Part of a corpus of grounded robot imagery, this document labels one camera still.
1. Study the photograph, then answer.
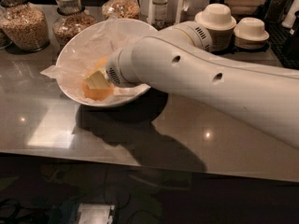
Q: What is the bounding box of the yellow segmented gripper finger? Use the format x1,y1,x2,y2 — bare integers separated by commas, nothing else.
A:
84,68,111,90

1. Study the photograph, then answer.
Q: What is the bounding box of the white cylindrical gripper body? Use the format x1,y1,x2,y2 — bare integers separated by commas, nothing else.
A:
106,49,139,88

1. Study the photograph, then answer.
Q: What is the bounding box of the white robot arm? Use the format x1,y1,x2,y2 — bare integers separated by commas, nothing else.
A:
85,21,299,147

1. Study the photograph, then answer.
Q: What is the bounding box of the white bowl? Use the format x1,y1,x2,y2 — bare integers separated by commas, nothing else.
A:
55,18,159,108

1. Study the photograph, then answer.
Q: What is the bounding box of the white crumpled paper liner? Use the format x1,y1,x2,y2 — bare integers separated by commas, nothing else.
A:
40,15,157,105

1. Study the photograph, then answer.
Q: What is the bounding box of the right glass jar of cereal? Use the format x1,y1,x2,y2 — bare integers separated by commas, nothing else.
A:
102,0,140,20

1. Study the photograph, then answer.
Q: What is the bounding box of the glass jar of cereal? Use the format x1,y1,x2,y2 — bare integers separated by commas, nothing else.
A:
52,0,96,47
102,0,140,20

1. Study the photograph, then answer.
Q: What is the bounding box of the middle glass jar of cereal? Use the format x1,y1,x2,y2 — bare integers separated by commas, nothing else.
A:
52,0,96,47

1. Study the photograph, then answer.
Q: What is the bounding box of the clear glass bottle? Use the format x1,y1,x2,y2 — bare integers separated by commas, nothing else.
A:
151,0,168,30

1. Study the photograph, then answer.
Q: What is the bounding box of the white appliance in background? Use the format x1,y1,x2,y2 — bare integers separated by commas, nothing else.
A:
139,0,209,24

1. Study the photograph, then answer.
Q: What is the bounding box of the large glass jar of grains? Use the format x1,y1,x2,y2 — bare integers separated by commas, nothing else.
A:
0,0,50,52

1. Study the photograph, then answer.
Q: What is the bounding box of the glass jar at left edge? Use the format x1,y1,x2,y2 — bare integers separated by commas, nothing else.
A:
0,8,12,49

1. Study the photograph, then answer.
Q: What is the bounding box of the tall stack of paper bowls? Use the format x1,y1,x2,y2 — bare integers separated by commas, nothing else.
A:
194,4,236,51

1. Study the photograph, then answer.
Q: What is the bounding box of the black mat under bowls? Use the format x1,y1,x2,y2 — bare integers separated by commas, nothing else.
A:
213,42,270,55

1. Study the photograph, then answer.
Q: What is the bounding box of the short stack of paper bowls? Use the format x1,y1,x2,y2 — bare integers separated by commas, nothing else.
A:
234,17,269,49

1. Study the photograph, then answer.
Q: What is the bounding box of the silver device under table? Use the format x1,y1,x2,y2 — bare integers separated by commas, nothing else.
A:
75,203,115,224

